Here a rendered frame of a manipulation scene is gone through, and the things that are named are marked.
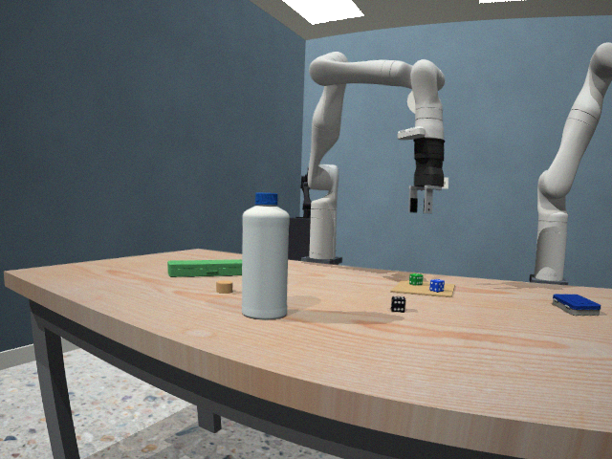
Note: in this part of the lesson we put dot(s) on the white plastic bottle with blue cap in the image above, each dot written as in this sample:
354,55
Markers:
265,247

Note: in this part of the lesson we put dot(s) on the tan square mat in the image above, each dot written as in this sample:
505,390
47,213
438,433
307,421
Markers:
405,288

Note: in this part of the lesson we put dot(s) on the green die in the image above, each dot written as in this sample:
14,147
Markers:
416,279

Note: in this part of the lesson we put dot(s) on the blue die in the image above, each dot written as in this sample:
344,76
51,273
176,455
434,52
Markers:
437,285

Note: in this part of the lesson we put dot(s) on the small tan cylinder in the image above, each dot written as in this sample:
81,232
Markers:
224,287

